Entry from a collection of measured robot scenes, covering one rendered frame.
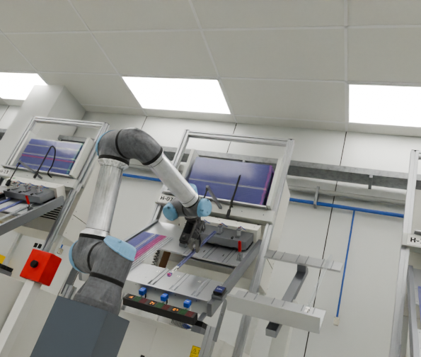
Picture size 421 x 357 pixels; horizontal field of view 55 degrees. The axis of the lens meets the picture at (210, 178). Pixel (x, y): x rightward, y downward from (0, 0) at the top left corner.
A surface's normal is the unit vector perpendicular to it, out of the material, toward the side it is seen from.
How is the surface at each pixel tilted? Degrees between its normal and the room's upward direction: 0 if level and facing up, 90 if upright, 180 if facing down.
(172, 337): 90
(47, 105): 90
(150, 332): 90
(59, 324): 90
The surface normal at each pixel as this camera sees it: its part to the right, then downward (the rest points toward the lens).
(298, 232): -0.29, -0.48
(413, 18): -0.29, 0.87
